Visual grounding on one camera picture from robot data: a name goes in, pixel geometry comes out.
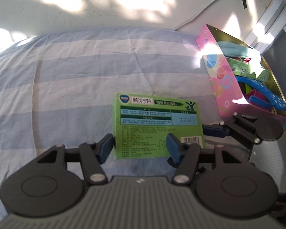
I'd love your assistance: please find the pink biscuit tin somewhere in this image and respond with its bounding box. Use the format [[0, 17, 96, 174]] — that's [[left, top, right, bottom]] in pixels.
[[196, 24, 286, 123]]

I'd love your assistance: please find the light blue plush toy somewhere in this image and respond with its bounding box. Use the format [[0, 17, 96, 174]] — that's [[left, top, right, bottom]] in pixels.
[[217, 41, 261, 63]]

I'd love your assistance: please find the striped blue bed sheet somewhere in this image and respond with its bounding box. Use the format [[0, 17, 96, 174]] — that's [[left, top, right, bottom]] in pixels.
[[0, 27, 253, 229]]

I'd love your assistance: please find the green snack packet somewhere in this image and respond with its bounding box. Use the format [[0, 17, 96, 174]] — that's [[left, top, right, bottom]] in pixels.
[[226, 57, 270, 82]]

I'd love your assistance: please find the white cable on wall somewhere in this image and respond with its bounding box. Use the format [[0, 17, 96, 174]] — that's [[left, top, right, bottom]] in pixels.
[[174, 0, 239, 31]]

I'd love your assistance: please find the white window frame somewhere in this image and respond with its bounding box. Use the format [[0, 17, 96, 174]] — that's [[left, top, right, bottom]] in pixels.
[[244, 0, 286, 54]]

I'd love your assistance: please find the green medicine box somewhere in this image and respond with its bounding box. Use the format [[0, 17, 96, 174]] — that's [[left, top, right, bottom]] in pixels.
[[112, 93, 205, 159]]

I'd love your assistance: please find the blue polka-dot heart headband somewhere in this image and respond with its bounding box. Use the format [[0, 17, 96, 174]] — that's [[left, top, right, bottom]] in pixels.
[[236, 76, 286, 111]]

